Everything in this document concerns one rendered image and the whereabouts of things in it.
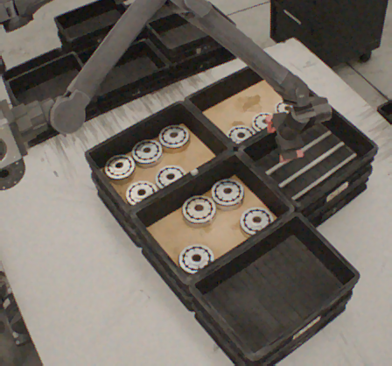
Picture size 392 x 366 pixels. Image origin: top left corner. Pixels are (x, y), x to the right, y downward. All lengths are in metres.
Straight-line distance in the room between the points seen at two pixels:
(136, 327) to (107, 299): 0.15
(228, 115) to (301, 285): 0.73
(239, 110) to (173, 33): 1.07
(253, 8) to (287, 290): 2.81
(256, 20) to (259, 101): 1.92
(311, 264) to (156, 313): 0.50
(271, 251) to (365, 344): 0.43
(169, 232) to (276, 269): 0.35
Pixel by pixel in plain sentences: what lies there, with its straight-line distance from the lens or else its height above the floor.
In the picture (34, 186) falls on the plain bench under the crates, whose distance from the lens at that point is 2.12.
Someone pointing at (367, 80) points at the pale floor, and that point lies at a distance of 3.57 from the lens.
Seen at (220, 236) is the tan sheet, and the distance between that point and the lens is 1.71.
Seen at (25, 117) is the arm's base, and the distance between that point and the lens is 1.20.
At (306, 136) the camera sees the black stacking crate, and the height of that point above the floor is 0.83.
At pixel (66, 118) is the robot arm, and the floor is 1.46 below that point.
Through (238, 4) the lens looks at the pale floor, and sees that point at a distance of 4.14.
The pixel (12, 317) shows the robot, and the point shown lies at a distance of 2.21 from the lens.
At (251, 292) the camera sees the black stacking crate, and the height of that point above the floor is 0.83.
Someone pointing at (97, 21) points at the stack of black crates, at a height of 0.49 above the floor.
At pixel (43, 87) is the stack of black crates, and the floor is 0.49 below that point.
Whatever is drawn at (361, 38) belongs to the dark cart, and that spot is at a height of 0.28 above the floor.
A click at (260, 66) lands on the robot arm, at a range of 1.38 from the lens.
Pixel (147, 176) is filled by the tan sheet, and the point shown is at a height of 0.83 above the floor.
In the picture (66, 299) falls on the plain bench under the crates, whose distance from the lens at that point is 1.82.
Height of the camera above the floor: 2.27
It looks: 50 degrees down
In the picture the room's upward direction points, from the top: 6 degrees counter-clockwise
